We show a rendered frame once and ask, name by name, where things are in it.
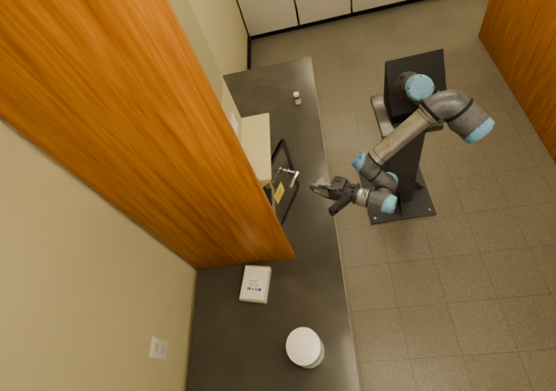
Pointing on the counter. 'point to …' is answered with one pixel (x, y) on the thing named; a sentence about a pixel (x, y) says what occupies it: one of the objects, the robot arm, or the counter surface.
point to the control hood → (257, 145)
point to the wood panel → (131, 112)
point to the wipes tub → (304, 348)
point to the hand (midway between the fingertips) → (311, 188)
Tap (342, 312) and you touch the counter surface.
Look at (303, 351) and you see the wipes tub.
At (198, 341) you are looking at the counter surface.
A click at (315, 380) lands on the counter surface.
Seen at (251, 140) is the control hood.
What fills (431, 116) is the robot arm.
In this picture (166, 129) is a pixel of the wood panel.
